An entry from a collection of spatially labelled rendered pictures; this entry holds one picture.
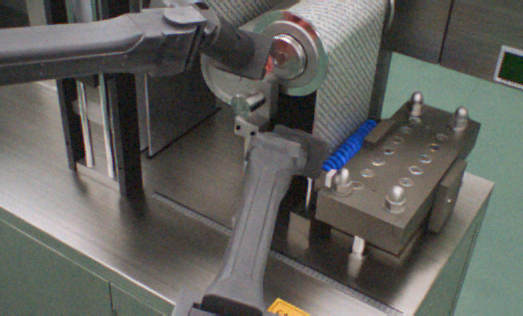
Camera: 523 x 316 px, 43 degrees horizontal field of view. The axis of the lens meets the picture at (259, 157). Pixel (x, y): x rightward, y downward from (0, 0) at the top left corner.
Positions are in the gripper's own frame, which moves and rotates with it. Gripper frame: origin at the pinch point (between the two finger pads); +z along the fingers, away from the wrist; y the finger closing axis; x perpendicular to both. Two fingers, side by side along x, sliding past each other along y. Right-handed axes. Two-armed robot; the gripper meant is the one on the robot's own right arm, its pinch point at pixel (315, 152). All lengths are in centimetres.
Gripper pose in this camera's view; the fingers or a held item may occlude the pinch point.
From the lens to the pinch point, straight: 119.9
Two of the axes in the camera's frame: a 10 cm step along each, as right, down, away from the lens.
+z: 4.5, 0.1, 8.9
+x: 3.2, -9.4, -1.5
